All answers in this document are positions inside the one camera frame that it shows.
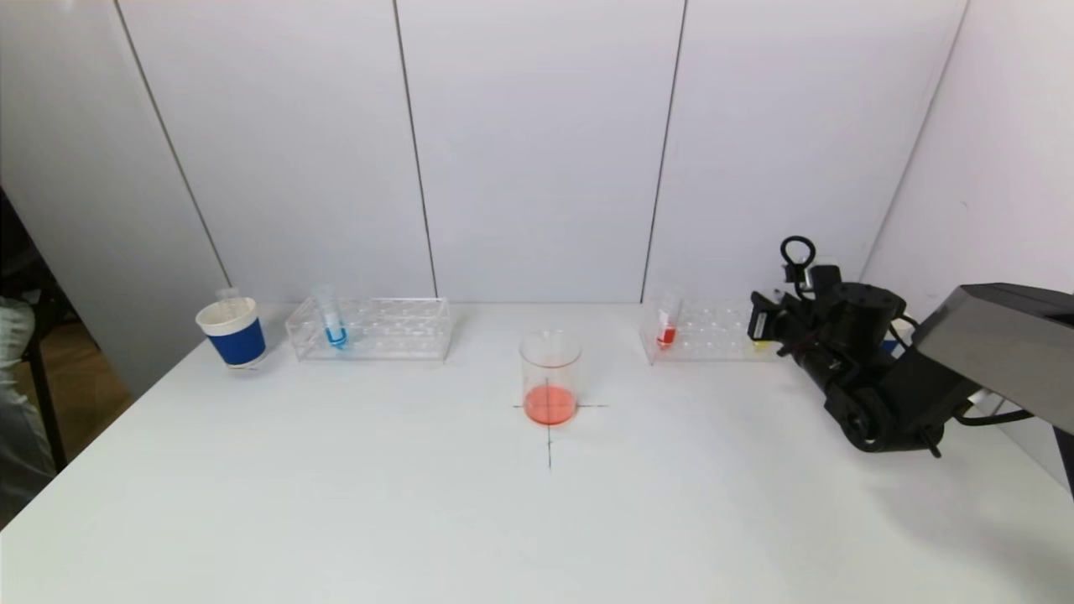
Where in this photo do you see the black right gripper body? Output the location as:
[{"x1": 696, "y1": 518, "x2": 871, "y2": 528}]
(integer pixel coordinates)
[{"x1": 747, "y1": 290, "x2": 815, "y2": 357}]

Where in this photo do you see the clear acrylic test tube rack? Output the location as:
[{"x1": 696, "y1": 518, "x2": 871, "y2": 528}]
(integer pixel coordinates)
[
  {"x1": 286, "y1": 297, "x2": 455, "y2": 363},
  {"x1": 639, "y1": 294, "x2": 783, "y2": 367}
]

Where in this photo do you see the red pigment test tube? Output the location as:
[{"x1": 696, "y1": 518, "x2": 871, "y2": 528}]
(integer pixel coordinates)
[{"x1": 655, "y1": 287, "x2": 686, "y2": 351}]

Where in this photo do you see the clear glass beaker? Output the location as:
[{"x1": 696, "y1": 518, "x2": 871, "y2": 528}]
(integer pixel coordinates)
[{"x1": 519, "y1": 330, "x2": 582, "y2": 427}]

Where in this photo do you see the blue pigment test tube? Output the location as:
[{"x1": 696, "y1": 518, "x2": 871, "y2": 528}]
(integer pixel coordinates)
[{"x1": 312, "y1": 284, "x2": 351, "y2": 352}]

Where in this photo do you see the white paper cup blue sleeve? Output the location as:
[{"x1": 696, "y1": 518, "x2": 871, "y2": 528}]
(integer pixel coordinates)
[
  {"x1": 877, "y1": 312, "x2": 917, "y2": 357},
  {"x1": 196, "y1": 296, "x2": 268, "y2": 371}
]

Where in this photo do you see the person in grey clothes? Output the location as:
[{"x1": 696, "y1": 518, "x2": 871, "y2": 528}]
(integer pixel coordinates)
[{"x1": 0, "y1": 298, "x2": 56, "y2": 508}]

